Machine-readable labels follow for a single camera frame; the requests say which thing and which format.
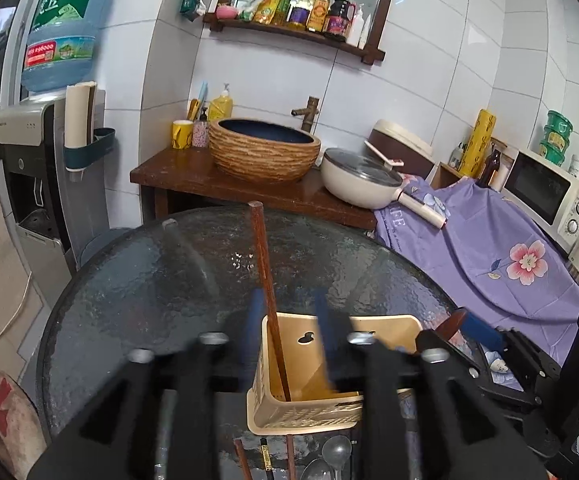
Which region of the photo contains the white pan with glass lid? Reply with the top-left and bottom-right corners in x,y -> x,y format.
320,147 -> 451,231

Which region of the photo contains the yellow roll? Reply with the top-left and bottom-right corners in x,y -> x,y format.
459,108 -> 497,178

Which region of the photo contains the purple floral cloth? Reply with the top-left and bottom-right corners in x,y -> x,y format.
373,172 -> 579,368

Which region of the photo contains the purple label bottle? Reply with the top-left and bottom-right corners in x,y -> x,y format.
287,0 -> 315,29

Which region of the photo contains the white microwave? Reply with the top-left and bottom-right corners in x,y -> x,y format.
500,147 -> 579,256

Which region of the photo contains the yellow mug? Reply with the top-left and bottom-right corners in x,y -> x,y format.
171,120 -> 194,150

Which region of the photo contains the black chopstick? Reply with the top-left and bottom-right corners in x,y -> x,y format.
260,437 -> 273,480

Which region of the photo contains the teal cup holder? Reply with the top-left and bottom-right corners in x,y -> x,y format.
64,127 -> 116,173

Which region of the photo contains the beige plastic utensil holder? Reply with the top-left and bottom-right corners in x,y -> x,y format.
246,312 -> 423,436

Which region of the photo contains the blue water jug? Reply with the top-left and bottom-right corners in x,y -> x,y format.
20,0 -> 115,93

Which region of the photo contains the wooden framed mirror shelf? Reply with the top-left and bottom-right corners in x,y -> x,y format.
202,0 -> 406,65

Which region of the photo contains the bamboo style faucet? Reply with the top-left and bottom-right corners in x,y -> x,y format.
291,96 -> 321,133

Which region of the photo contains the grey water dispenser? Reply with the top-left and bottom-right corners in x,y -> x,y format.
0,87 -> 112,271

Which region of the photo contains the white object with red mark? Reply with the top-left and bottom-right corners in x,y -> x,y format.
0,366 -> 47,480

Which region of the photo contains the dark soy sauce bottle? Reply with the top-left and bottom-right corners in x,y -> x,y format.
325,0 -> 357,42

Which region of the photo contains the brown wooden chopstick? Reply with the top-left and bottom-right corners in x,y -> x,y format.
248,201 -> 293,402
284,432 -> 298,480
232,438 -> 253,480

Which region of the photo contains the yellow label bottle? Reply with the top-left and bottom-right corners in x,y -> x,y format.
307,0 -> 331,33

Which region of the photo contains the yellow seasoning packet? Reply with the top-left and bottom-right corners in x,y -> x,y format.
242,0 -> 290,25

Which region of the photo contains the brown and white rice cooker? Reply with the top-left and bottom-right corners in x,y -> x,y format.
368,119 -> 435,177

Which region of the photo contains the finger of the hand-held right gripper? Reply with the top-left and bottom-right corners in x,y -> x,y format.
462,314 -> 565,386
416,330 -> 545,411

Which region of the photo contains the stack of paper cups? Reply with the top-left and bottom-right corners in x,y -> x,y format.
65,81 -> 97,148

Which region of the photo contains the wooden box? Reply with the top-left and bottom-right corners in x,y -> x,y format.
429,161 -> 465,191

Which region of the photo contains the yellow soap pump bottle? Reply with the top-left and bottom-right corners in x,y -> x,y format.
208,82 -> 233,122

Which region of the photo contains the oval metal spoon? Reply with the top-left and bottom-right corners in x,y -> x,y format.
299,457 -> 336,480

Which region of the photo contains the woven pattern basin sink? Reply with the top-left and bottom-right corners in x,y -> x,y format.
208,118 -> 321,183

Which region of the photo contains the brown wooden spoon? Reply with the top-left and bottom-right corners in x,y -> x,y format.
437,309 -> 470,343

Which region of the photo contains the brown glass bottle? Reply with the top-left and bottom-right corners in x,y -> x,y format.
478,149 -> 503,188

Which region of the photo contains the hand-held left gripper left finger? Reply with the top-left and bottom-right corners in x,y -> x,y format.
28,287 -> 267,480

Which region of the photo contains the white squeeze bottle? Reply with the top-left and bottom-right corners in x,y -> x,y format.
358,10 -> 374,50
347,4 -> 365,47

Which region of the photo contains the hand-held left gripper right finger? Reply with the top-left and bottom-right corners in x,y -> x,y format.
313,291 -> 550,480

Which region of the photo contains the wooden sink counter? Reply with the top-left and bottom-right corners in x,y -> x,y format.
130,147 -> 377,233

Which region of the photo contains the white rice paddle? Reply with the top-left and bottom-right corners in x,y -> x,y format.
364,140 -> 405,167

